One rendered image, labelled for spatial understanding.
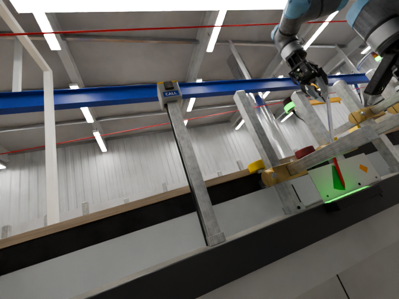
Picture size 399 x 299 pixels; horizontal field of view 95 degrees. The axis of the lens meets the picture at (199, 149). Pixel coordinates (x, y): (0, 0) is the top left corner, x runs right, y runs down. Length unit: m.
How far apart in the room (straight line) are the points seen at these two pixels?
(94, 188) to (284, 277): 7.65
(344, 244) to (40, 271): 0.91
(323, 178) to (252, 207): 0.28
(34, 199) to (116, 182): 2.58
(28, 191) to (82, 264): 7.96
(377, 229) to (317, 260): 0.25
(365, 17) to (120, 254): 1.00
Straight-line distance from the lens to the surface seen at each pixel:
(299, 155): 0.92
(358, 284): 1.04
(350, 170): 0.80
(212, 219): 0.52
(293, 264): 0.63
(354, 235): 0.76
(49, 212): 1.67
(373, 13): 0.75
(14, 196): 8.82
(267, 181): 0.62
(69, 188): 8.21
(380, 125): 0.75
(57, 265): 0.79
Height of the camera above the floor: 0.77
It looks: 20 degrees up
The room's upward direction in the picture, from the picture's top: 19 degrees counter-clockwise
